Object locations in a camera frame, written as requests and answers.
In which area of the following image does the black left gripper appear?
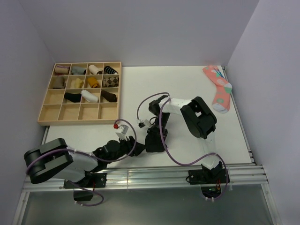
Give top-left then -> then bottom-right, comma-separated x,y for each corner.
106,134 -> 146,164

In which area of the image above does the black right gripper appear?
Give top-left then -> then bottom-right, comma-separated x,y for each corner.
148,112 -> 171,149

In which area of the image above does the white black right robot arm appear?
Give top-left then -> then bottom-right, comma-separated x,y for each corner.
145,95 -> 223,183

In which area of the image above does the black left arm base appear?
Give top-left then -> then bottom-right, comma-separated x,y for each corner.
63,173 -> 107,206

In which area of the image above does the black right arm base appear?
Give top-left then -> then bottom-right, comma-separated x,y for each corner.
186,168 -> 230,199

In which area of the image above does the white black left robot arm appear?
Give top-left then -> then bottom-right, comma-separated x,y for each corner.
24,136 -> 145,187

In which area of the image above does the dark brown rolled sock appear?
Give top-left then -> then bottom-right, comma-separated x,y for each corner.
101,90 -> 117,103

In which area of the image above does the white rolled sock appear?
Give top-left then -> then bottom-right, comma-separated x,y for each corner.
81,90 -> 99,103

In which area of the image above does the brown checkered rolled sock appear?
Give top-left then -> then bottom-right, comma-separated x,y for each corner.
102,76 -> 119,88

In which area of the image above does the pink patterned sock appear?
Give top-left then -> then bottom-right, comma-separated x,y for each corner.
203,65 -> 233,113

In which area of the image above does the wooden compartment tray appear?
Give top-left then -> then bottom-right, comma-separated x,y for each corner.
37,61 -> 122,126

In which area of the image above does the black rolled sock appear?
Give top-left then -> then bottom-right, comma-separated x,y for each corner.
64,92 -> 82,103

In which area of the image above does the mustard yellow rolled sock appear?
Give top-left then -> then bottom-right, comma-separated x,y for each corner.
87,77 -> 100,88

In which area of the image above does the black white striped sock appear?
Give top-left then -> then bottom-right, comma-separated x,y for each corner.
104,66 -> 118,75

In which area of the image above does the pale yellow rolled sock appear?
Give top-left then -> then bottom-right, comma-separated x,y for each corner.
74,78 -> 84,89

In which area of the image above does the cream rolled sock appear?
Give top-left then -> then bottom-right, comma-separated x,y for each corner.
89,65 -> 103,75

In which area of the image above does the grey rolled sock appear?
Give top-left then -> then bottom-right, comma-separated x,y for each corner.
71,66 -> 86,75

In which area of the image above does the taupe rolled sock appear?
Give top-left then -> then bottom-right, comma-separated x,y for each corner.
52,77 -> 66,89

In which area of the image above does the beige purple rolled sock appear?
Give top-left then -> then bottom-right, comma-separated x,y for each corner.
54,65 -> 70,75

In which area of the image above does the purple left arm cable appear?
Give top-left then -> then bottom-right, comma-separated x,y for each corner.
25,119 -> 138,207

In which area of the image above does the aluminium frame rail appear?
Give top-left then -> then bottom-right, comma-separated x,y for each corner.
22,126 -> 269,192

